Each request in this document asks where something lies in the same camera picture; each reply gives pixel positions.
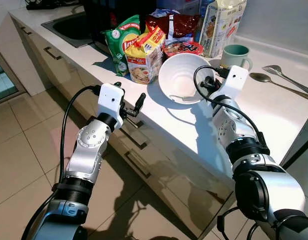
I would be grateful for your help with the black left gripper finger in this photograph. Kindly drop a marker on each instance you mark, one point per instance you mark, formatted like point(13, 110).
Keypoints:
point(118, 85)
point(140, 102)

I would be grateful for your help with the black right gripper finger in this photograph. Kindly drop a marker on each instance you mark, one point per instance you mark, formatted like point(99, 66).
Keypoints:
point(202, 86)

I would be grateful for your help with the white ceramic bowl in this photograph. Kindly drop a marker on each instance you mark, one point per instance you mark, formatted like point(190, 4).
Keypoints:
point(178, 80)

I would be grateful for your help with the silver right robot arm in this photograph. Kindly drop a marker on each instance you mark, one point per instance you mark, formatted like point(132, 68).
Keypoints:
point(273, 190)

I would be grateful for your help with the yellow instant noodle pack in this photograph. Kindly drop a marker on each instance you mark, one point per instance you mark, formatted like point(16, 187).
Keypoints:
point(144, 60)

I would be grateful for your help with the green ceramic mug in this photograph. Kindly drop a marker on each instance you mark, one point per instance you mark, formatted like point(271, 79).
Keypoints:
point(234, 56)

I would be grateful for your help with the red black noodle cup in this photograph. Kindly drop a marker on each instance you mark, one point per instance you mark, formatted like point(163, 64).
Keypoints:
point(183, 48)

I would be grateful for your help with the green chip bag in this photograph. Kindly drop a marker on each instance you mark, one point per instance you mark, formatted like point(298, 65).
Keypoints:
point(119, 42)

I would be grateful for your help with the bronze metal spoon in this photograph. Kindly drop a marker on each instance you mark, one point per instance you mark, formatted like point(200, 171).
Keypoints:
point(258, 77)

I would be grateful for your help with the dark red snack bag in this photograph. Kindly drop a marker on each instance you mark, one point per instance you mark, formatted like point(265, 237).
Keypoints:
point(181, 25)

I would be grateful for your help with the black kitchen appliance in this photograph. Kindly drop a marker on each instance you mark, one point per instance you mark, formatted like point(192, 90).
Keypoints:
point(119, 10)

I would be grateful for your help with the steel kitchen sink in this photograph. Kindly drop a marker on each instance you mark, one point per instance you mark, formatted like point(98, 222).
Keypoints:
point(69, 27)

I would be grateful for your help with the black power strip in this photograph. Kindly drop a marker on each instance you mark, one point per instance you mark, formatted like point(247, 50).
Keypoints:
point(49, 5)

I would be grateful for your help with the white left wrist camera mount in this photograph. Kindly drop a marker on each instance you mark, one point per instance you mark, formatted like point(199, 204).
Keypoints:
point(110, 102)

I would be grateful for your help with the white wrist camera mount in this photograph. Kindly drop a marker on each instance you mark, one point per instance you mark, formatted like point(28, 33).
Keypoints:
point(236, 80)
point(110, 102)

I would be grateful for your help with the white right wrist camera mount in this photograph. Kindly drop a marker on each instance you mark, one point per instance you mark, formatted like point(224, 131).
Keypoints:
point(236, 80)

